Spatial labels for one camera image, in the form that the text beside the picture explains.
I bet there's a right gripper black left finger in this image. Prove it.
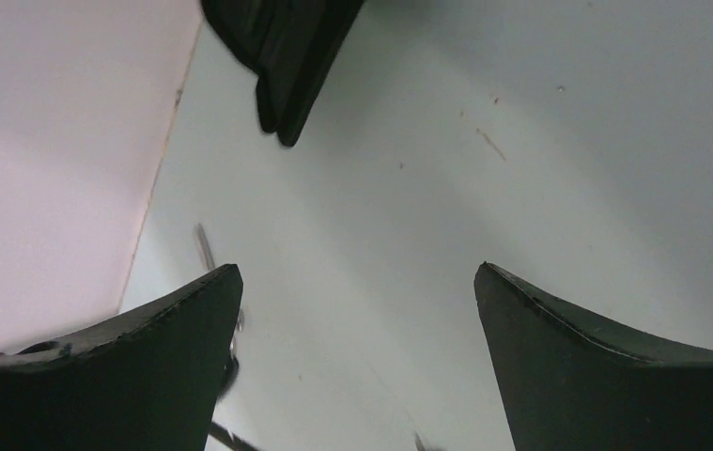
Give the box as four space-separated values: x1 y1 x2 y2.
0 264 243 450

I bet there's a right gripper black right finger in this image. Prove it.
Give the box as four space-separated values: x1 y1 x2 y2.
473 263 713 450

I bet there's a black zippered tool case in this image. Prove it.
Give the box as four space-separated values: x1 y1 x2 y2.
200 0 364 148

